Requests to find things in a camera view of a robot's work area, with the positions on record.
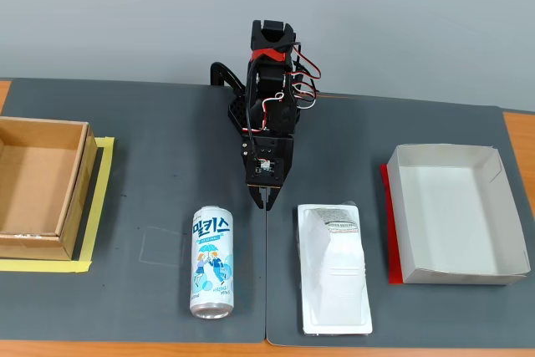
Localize gray paper box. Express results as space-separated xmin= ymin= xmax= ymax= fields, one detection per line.
xmin=386 ymin=143 xmax=531 ymax=286

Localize white blue Milkis can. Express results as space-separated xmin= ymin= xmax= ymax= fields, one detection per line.
xmin=189 ymin=205 xmax=235 ymax=319

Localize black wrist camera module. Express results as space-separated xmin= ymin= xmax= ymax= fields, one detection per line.
xmin=246 ymin=156 xmax=285 ymax=186

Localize dark gray mat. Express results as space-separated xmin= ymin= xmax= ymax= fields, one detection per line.
xmin=0 ymin=77 xmax=268 ymax=344
xmin=265 ymin=91 xmax=535 ymax=349

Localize white sandwich pack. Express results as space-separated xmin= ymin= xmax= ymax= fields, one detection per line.
xmin=296 ymin=201 xmax=374 ymax=336

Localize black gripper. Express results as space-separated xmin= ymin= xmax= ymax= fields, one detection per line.
xmin=241 ymin=134 xmax=296 ymax=212

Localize brown cardboard box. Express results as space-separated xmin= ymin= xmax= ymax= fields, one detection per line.
xmin=0 ymin=116 xmax=99 ymax=262

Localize yellow tape frame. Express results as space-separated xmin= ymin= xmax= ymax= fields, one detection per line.
xmin=0 ymin=135 xmax=116 ymax=273

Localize red white servo wires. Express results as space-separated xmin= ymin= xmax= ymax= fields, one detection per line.
xmin=261 ymin=42 xmax=324 ymax=132

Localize red paper sheet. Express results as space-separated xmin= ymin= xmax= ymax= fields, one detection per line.
xmin=379 ymin=163 xmax=405 ymax=285

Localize black table clamp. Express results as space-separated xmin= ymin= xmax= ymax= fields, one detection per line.
xmin=210 ymin=62 xmax=252 ymax=135

